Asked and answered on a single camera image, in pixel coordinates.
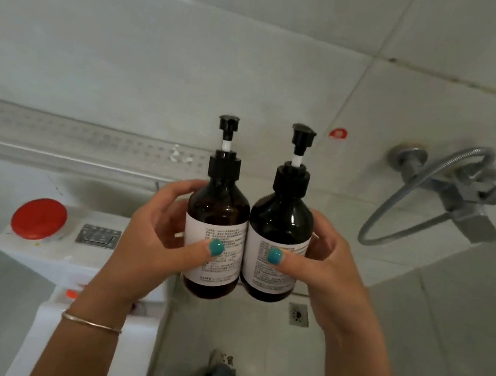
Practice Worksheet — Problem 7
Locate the square metal floor drain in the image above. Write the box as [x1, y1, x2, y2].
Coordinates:
[285, 302, 313, 329]

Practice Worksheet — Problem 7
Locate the chrome shower hose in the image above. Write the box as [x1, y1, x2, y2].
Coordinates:
[356, 128, 496, 266]

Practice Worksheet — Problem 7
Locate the amber brown pump bottle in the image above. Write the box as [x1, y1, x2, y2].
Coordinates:
[173, 111, 267, 305]

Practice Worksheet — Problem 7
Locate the white toilet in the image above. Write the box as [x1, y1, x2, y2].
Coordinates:
[0, 192, 182, 376]

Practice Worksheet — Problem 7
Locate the chrome shower mixer faucet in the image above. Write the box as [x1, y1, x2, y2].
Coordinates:
[375, 138, 496, 248]

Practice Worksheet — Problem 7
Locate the red round lid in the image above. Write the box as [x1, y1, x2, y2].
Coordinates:
[8, 193, 71, 246]

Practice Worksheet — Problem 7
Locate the person's left forearm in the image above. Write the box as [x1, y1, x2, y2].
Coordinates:
[28, 276, 137, 376]

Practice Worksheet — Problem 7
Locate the person's left hand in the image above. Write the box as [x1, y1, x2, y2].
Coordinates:
[84, 164, 237, 321]

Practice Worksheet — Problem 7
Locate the person's right hand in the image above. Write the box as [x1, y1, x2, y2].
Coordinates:
[256, 203, 395, 342]

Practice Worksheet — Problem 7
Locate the thin silver bracelet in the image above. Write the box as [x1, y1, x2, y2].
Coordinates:
[59, 308, 125, 336]

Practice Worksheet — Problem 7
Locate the perforated metal wall shelf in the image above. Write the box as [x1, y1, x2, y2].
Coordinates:
[0, 96, 216, 200]

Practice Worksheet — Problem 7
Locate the patterned white shoe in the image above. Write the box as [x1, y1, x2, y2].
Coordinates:
[207, 348, 237, 374]

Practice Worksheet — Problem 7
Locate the dark pump bottle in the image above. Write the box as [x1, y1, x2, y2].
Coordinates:
[235, 118, 331, 309]

